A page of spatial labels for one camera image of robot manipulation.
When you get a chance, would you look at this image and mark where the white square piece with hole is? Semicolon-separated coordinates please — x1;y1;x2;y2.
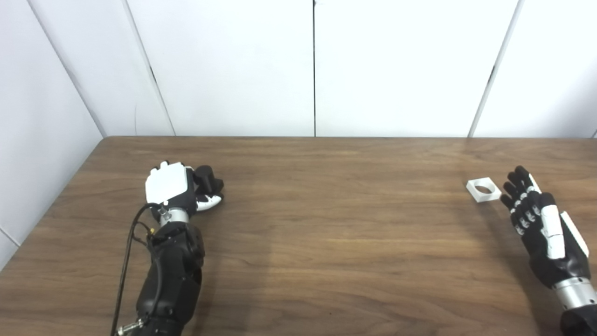
466;177;502;203

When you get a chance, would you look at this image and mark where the black peg with square base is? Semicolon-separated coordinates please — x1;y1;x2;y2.
194;165;224;197

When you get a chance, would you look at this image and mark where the thin cable with yellow connector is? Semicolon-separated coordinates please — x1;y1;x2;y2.
132;222;157;248

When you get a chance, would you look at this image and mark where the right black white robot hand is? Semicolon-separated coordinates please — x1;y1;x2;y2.
500;166;590;289

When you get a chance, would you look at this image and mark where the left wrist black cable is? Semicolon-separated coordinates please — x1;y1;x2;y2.
111;203;161;336

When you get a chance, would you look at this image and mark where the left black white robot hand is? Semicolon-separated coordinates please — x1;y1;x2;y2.
145;161;223;214

